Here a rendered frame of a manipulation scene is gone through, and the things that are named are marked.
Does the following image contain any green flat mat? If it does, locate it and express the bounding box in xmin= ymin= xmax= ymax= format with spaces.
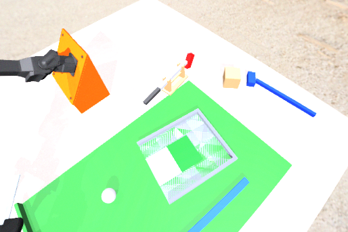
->
xmin=22 ymin=81 xmax=292 ymax=232

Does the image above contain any white golf ball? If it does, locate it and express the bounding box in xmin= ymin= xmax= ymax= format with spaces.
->
xmin=102 ymin=188 xmax=116 ymax=203

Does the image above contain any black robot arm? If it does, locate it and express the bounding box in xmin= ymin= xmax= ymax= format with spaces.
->
xmin=0 ymin=49 xmax=78 ymax=83

